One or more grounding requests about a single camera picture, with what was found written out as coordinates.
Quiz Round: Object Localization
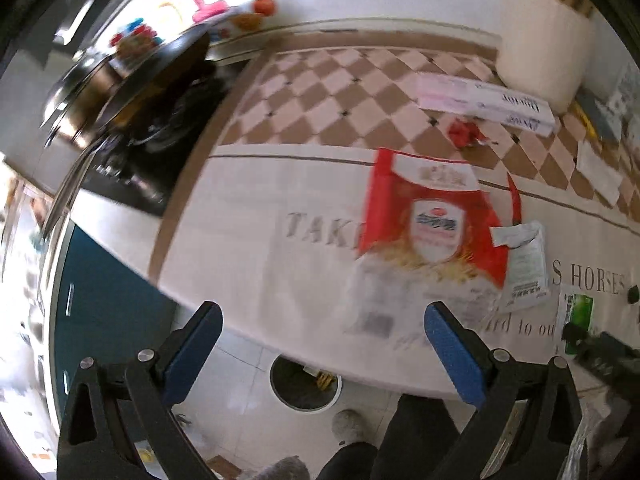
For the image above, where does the beige chopstick holder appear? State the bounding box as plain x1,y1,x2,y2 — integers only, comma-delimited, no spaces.
496,0,596,115

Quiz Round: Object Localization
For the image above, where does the checkered counter mat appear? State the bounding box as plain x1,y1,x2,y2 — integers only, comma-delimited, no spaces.
148,32,639,396

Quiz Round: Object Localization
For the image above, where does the red noodle wrapper bag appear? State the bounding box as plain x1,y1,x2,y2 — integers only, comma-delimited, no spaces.
344,148,508,346

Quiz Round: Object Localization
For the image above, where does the white tissue paper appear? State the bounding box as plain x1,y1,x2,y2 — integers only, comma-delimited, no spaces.
576,141,623,206

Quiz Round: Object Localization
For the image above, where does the white round trash bin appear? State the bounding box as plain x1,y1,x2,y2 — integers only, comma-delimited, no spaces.
269,356,343,414

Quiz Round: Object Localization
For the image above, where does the blue lower cabinet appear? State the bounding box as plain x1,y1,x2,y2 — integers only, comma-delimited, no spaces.
52,226,177,413

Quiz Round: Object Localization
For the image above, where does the small black scrap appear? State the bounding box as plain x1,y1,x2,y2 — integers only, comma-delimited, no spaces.
627,285,640,304

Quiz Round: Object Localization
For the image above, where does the grey shoe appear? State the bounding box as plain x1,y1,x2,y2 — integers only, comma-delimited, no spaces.
332,410,370,446
252,455,310,480

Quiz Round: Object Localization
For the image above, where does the left black trouser leg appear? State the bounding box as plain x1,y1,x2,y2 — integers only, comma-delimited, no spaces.
317,442,378,480

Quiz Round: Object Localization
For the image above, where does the yellow medicine box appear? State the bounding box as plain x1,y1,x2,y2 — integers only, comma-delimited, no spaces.
316,372,336,391

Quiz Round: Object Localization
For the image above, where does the left grey shoe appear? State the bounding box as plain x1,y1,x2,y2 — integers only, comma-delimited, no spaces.
252,455,310,480

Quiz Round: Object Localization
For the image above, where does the red candy wrapper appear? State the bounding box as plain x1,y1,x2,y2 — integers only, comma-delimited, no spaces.
447,118,491,150

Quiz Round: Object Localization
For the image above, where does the black induction stove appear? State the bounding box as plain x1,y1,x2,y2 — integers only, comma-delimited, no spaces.
82,60,248,217

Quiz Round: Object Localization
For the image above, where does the pink white toothpaste box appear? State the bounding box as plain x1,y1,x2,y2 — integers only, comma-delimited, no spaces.
416,73,556,138

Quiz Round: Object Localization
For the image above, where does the black trouser leg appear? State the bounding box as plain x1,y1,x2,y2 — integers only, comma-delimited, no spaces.
317,442,378,480
371,394,459,480

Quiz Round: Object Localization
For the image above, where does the orange fruit sticker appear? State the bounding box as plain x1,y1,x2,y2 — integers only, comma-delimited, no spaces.
253,0,277,18

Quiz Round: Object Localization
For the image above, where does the white sachet packet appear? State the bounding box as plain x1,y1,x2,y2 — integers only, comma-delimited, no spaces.
490,221,550,313

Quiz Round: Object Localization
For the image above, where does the pink toy sticker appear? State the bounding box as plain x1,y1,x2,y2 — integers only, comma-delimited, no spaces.
192,0,229,24

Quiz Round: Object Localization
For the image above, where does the green white sachet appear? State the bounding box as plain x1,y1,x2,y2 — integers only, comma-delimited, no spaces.
554,284,594,356

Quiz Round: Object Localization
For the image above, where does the right grey shoe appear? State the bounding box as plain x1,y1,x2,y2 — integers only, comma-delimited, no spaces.
332,410,370,446

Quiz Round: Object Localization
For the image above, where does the dark smartphone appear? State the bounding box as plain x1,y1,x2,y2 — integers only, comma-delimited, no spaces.
575,87,623,145

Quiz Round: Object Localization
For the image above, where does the right black trouser leg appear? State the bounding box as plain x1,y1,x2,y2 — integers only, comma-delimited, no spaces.
371,394,459,480

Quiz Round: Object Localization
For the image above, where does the black wok pan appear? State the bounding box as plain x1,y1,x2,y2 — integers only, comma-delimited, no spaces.
40,24,209,240

